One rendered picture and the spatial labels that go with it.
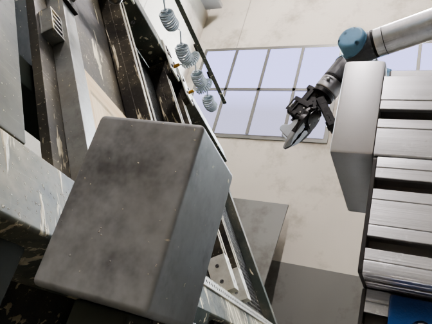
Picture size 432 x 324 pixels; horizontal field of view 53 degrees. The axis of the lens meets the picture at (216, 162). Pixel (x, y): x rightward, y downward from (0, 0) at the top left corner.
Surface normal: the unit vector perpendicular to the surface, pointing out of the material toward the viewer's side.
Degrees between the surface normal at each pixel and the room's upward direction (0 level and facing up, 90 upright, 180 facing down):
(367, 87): 90
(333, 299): 90
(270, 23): 90
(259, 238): 76
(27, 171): 57
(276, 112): 90
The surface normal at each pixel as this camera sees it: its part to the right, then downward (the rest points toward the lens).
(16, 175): 0.92, -0.38
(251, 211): -0.29, -0.65
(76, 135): -0.27, -0.44
